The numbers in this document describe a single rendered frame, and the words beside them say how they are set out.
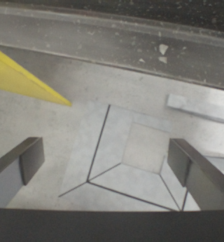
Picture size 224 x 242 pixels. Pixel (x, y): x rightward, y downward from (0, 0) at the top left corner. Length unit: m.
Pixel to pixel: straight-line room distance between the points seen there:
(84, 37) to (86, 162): 0.47
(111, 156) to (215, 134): 0.38
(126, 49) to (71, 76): 0.51
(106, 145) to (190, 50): 0.46
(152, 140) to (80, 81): 0.37
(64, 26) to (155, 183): 0.54
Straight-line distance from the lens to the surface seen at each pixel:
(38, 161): 0.17
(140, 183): 0.64
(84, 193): 0.67
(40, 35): 0.31
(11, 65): 0.41
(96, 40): 0.27
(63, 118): 0.71
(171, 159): 0.17
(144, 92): 0.68
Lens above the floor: 0.64
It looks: 79 degrees down
